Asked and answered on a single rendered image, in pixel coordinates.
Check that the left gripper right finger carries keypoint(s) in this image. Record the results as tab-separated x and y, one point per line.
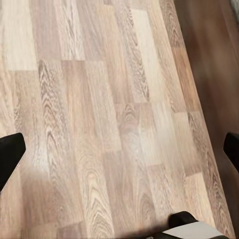
231	148

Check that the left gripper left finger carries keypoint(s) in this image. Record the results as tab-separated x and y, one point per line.
12	148

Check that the bed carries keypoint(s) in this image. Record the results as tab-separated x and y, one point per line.
210	30

